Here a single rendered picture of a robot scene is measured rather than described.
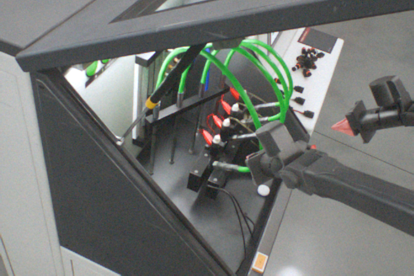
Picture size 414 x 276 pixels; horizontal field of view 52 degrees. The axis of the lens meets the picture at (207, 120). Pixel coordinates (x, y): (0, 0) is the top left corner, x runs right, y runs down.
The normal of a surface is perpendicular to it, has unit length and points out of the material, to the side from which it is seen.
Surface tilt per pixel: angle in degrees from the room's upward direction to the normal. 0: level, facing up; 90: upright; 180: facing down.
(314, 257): 0
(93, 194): 90
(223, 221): 0
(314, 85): 0
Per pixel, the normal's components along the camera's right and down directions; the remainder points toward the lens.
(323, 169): -0.37, -0.85
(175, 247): -0.38, 0.59
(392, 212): -0.84, 0.45
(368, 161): 0.14, -0.72
